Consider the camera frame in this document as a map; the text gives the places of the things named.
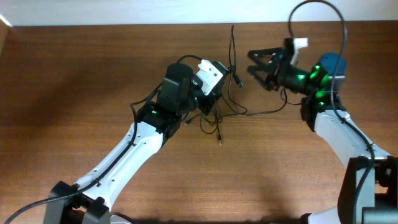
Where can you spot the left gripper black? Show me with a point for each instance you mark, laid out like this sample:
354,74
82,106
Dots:
206,101

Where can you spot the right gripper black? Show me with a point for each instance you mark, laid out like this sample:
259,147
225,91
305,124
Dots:
283,60

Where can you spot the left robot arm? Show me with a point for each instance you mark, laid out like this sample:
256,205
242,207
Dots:
91,198

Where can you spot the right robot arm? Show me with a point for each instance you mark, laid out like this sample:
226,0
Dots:
369,190

